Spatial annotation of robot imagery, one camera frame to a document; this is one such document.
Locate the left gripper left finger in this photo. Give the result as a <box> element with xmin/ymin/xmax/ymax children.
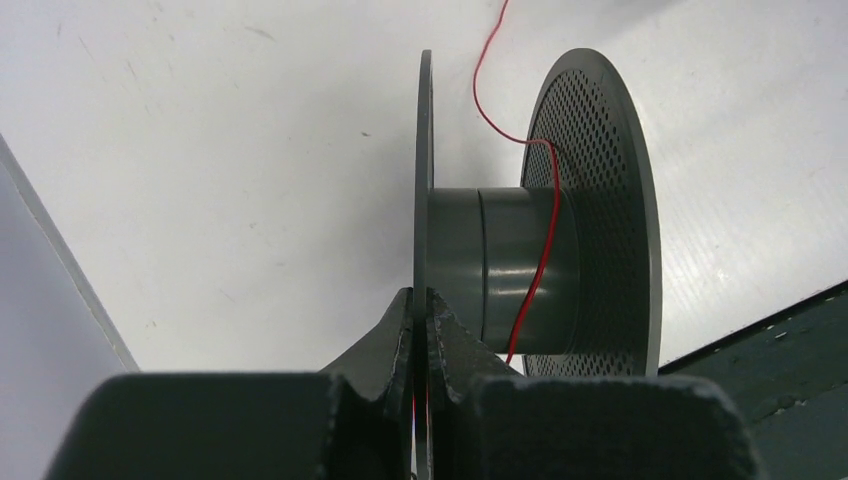
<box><xmin>47</xmin><ymin>288</ymin><xmax>412</xmax><ymax>479</ymax></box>

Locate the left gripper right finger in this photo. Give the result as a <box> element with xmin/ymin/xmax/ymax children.
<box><xmin>425</xmin><ymin>292</ymin><xmax>762</xmax><ymax>479</ymax></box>

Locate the black spool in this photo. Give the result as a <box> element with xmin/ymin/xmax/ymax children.
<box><xmin>411</xmin><ymin>47</ymin><xmax>664</xmax><ymax>378</ymax></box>

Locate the thin red wire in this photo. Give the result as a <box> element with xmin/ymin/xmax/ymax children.
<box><xmin>471</xmin><ymin>0</ymin><xmax>563</xmax><ymax>367</ymax></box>

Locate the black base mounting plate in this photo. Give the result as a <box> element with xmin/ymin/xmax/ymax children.
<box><xmin>660</xmin><ymin>283</ymin><xmax>847</xmax><ymax>479</ymax></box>

